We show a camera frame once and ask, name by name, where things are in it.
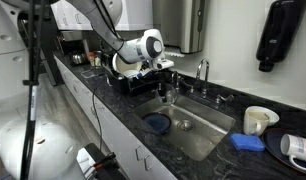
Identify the chrome gooseneck faucet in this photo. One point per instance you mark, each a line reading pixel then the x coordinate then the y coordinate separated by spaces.
pixel 203 76

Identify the stainless steel sink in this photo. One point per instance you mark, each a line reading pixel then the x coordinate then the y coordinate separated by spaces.
pixel 203 140

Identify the black dish rack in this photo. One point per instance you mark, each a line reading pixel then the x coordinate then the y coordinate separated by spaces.
pixel 133 86

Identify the small white bowl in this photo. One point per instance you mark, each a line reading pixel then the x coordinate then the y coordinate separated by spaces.
pixel 273 116

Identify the large dark round plate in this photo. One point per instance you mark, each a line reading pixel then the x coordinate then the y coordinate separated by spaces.
pixel 273 146

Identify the chrome side sprayer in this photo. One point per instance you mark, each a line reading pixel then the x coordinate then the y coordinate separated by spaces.
pixel 175 81

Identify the clear glass cup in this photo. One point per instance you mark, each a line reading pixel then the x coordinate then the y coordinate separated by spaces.
pixel 171 96

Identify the white ceramic bowl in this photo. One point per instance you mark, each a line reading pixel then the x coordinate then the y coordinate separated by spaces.
pixel 131 74

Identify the small condiment bottle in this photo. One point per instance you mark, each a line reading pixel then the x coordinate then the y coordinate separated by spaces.
pixel 92 59

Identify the large cream plate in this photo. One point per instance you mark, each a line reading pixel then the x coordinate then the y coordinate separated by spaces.
pixel 124 68

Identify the white paper towel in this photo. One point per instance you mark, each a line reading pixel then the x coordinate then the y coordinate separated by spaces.
pixel 174 52

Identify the black wall soap dispenser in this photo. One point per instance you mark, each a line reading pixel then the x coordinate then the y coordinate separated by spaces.
pixel 281 31

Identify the black camera stand pole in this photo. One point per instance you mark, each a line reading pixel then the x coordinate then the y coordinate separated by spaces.
pixel 32 83

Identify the dark blue plate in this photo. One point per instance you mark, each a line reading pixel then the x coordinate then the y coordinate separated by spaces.
pixel 157 122

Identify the blue sponge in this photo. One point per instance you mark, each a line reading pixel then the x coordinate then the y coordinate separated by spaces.
pixel 247 142

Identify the white microwave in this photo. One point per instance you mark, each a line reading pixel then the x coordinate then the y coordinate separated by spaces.
pixel 126 15

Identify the round sink drain strainer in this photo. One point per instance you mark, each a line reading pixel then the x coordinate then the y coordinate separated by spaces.
pixel 185 125

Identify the small steel kettle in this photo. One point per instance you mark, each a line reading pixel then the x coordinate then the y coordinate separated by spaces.
pixel 78 58

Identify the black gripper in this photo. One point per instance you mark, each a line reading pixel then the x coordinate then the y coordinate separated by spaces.
pixel 163 77

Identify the steel paper towel dispenser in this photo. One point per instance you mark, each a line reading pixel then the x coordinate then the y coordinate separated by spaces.
pixel 181 23

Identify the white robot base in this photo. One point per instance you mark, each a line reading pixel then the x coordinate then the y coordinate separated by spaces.
pixel 43 150

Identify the black orange clamp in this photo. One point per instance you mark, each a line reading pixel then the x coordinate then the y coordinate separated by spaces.
pixel 104 161

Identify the white printed mug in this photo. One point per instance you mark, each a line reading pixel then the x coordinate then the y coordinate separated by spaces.
pixel 298 146

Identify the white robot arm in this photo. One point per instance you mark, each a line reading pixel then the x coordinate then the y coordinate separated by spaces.
pixel 126 40

